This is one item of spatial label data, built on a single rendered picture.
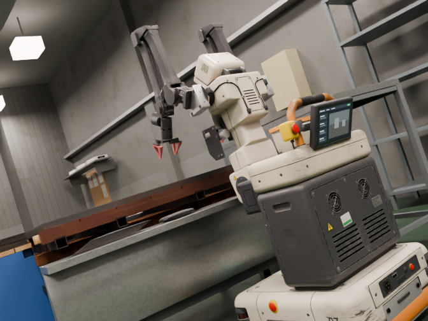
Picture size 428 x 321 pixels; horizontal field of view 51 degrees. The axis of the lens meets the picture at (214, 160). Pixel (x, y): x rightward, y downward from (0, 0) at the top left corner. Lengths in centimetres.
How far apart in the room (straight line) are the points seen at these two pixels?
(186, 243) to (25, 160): 941
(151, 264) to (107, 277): 21
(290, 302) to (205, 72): 109
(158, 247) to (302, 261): 76
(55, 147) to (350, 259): 1041
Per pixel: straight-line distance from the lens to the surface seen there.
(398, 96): 304
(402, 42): 500
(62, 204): 1150
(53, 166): 1161
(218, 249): 234
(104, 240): 203
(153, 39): 224
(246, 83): 211
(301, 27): 565
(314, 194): 170
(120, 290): 214
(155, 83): 225
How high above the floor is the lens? 79
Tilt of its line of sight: 3 degrees up
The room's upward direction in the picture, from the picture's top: 18 degrees counter-clockwise
